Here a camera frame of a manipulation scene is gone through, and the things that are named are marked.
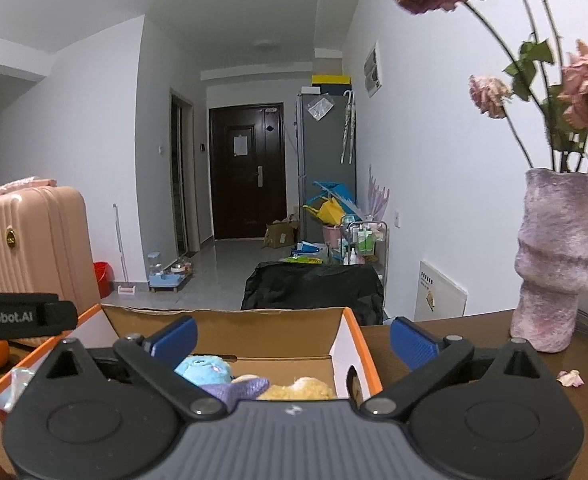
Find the white board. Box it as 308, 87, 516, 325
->
414, 260, 469, 322

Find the brown cardboard carton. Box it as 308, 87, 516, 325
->
263, 220, 299, 250

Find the metal rolling cart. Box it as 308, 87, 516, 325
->
341, 221, 390, 266

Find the white mop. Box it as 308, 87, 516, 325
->
112, 203, 136, 296

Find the grey refrigerator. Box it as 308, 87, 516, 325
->
295, 91, 357, 261

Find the pink bucket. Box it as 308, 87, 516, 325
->
322, 224, 344, 250

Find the red bucket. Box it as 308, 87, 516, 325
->
93, 261, 111, 300

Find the pink ribbed suitcase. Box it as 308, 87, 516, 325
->
0, 176, 101, 348

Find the pink fuzzy vase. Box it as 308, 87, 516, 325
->
510, 167, 588, 353

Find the clear plastic bag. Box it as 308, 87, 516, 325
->
307, 96, 336, 121

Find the wall electrical panel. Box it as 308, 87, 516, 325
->
363, 42, 384, 98

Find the blue plush toy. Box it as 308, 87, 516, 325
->
174, 355, 235, 388

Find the fallen pink petal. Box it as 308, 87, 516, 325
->
556, 369, 586, 388

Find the yellow and black box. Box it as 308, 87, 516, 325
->
311, 74, 352, 95

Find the dark brown entrance door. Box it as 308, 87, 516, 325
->
209, 104, 286, 241

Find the blue pet feeder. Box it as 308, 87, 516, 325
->
146, 251, 194, 292

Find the dried pink rose bouquet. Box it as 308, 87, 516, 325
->
386, 0, 588, 178

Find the side room door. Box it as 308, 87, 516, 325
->
170, 89, 196, 261

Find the orange-edged cardboard box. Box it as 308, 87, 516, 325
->
0, 302, 384, 413

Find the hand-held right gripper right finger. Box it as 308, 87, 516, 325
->
361, 316, 557, 418

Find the purple fuzzy plush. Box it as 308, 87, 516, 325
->
201, 377, 271, 408

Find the folded white umbrella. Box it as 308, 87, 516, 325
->
340, 91, 357, 165

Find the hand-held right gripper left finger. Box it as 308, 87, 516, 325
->
34, 314, 227, 418

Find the yellow bag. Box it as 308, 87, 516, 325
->
303, 197, 345, 226

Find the yellow plush bear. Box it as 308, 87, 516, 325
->
256, 377, 336, 401

